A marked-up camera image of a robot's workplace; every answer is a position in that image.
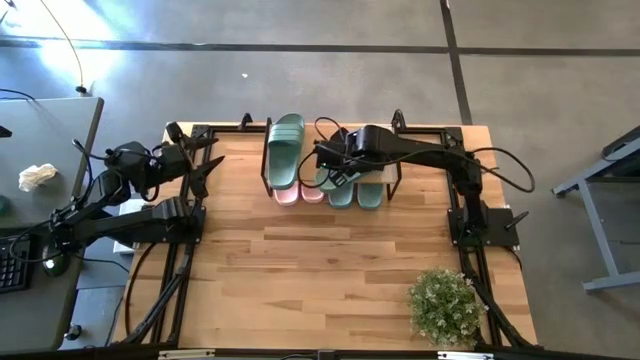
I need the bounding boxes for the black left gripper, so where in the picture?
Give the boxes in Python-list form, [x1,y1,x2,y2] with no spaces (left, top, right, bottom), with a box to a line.
[158,137,227,199]

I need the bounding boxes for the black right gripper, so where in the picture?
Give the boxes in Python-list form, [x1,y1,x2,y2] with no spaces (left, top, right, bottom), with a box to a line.
[314,141,363,191]

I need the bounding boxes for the light teal rubber slide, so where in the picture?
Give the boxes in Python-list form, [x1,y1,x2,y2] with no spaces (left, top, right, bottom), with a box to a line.
[328,189,356,210]
[356,182,385,211]

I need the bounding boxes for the wooden shelf black metal frame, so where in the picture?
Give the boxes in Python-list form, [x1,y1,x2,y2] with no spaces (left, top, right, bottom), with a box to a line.
[259,116,404,202]

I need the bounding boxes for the white power strip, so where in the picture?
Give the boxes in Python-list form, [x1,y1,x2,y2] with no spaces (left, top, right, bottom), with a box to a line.
[112,198,147,256]

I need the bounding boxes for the grey desk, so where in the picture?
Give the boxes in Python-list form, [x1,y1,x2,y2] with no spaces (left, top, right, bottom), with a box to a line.
[0,96,106,231]
[0,222,92,355]

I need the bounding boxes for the crumpled white tissue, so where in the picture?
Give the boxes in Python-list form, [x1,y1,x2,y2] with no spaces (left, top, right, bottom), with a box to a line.
[18,162,59,193]

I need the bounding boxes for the green artificial plant white flowers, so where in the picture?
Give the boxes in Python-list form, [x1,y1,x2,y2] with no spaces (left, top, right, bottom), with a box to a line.
[407,268,489,350]

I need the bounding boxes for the black computer mouse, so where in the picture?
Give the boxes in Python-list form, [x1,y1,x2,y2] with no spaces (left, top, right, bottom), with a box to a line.
[41,247,71,278]

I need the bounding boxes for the black keyboard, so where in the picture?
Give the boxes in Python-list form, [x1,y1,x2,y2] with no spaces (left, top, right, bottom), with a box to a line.
[0,239,32,295]

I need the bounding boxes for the grey metal table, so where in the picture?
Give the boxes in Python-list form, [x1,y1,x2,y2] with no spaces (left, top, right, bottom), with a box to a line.
[551,124,640,294]

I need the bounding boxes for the black aluminium rig frame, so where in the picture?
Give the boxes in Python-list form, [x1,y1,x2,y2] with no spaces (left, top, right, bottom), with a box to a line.
[112,107,539,351]

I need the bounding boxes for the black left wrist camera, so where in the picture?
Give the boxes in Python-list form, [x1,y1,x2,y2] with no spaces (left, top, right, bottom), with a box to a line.
[165,120,185,145]

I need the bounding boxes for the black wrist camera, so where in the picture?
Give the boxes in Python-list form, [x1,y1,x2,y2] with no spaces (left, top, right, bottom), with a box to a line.
[165,120,185,145]
[327,127,354,147]

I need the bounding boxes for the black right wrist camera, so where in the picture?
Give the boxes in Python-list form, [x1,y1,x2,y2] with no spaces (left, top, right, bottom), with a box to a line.
[327,127,354,147]

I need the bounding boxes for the thin black floor cable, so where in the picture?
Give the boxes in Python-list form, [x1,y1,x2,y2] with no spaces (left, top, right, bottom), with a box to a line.
[38,0,89,97]

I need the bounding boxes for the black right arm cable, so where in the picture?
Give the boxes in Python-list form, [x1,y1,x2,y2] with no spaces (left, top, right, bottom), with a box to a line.
[297,116,536,195]

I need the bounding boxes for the silver aluminium bracket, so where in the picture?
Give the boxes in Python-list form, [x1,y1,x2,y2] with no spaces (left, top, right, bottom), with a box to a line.
[158,349,217,360]
[437,350,495,360]

